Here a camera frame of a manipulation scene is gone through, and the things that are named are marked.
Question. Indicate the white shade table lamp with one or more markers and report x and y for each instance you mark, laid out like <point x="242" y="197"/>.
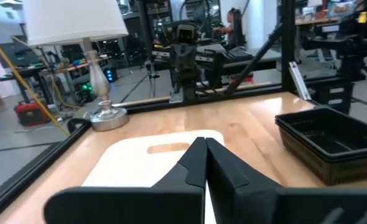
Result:
<point x="74" y="21"/>

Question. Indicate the black crate with white labels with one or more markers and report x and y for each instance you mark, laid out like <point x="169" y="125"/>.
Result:
<point x="329" y="93"/>

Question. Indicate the person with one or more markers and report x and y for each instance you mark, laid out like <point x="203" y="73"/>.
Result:
<point x="236" y="28"/>

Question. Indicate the black aluminium table frame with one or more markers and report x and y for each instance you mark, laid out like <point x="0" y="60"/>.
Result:
<point x="287" y="46"/>

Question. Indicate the white plastic basket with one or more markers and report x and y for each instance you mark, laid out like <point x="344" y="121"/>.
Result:
<point x="124" y="165"/>

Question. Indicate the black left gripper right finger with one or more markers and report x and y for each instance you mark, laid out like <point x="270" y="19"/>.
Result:
<point x="249" y="202"/>

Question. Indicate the black slotted plastic basket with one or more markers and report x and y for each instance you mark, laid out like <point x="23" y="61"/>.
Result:
<point x="336" y="140"/>
<point x="326" y="171"/>

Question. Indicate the black neighbouring robot arm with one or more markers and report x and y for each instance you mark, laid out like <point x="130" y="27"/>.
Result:
<point x="348" y="46"/>

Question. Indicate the cluttered wooden workbench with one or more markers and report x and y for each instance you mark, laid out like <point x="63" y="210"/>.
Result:
<point x="68" y="67"/>

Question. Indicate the black box with green lights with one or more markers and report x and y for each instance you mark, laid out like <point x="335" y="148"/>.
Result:
<point x="84" y="91"/>

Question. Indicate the black box with blue lights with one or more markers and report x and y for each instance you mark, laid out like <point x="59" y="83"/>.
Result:
<point x="110" y="74"/>

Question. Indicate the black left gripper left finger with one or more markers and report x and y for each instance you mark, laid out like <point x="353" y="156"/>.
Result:
<point x="171" y="202"/>

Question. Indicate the black tripod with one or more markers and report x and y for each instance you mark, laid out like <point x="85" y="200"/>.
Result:
<point x="151" y="77"/>

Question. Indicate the silver metal rail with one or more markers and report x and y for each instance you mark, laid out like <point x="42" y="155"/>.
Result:
<point x="298" y="81"/>

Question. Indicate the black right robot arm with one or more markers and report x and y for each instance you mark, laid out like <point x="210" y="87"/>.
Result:
<point x="186" y="87"/>

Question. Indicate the red equipment box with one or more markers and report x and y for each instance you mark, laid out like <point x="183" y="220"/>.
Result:
<point x="31" y="113"/>

